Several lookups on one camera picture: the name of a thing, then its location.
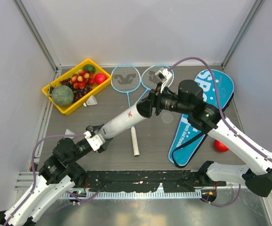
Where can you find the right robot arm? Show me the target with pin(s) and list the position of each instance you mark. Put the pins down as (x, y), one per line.
(256, 174)

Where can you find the white shuttlecock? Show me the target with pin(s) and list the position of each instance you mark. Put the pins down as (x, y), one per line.
(90, 102)

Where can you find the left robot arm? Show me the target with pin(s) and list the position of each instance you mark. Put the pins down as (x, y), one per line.
(59, 173)

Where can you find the green melon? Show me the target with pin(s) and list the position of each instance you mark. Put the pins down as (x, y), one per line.
(62, 95)

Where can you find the green lime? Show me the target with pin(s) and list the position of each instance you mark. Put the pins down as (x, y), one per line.
(89, 68)

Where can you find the white cable duct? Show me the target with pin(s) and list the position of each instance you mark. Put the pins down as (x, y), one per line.
(159, 194)

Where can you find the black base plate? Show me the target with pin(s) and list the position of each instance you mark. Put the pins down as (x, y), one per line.
(144, 181)

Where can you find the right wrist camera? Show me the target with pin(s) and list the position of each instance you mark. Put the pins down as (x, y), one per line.
(165, 76)

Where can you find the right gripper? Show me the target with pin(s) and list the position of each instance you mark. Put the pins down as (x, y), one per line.
(145, 107)

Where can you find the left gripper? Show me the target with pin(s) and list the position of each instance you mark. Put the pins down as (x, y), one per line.
(94, 128)

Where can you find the red apple on table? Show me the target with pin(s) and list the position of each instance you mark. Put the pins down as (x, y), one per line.
(220, 147)

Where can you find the red apple in bin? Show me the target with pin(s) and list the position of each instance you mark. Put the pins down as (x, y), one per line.
(100, 78)

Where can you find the white shuttlecock tube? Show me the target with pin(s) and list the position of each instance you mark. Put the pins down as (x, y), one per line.
(120, 123)

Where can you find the blue racket bag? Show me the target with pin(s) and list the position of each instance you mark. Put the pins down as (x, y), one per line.
(187, 139)

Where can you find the yellow plastic bin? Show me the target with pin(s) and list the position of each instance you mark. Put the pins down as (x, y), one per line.
(67, 110)

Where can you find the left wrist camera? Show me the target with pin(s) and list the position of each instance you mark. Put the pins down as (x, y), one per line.
(95, 141)

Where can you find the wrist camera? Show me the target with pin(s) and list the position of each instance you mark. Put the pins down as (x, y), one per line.
(95, 141)
(165, 76)

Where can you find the red cherry bunch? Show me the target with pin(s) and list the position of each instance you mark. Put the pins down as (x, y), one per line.
(82, 79)

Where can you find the clear tube lid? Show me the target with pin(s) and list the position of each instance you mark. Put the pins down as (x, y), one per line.
(167, 117)

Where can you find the dark purple grapes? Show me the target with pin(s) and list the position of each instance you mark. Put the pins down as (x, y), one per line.
(78, 92)

